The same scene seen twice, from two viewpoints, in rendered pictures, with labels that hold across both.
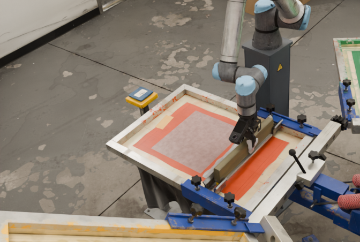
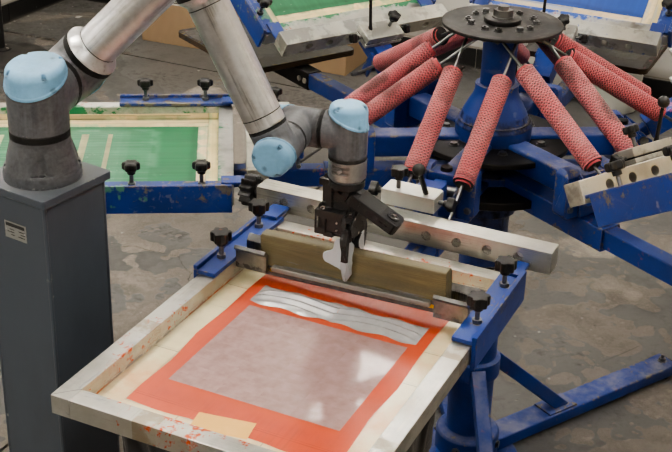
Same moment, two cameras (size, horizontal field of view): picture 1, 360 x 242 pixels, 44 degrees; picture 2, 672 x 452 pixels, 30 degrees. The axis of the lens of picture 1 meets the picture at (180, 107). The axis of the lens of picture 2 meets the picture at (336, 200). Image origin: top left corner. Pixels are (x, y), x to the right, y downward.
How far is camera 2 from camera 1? 2.87 m
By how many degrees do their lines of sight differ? 91
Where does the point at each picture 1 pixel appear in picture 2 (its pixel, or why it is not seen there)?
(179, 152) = (344, 384)
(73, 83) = not seen: outside the picture
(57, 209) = not seen: outside the picture
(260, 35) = (65, 145)
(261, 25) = (64, 120)
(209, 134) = (268, 348)
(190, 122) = (224, 380)
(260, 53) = (90, 184)
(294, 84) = not seen: outside the picture
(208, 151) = (333, 344)
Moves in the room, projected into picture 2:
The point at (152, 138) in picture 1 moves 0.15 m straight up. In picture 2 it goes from (300, 434) to (301, 358)
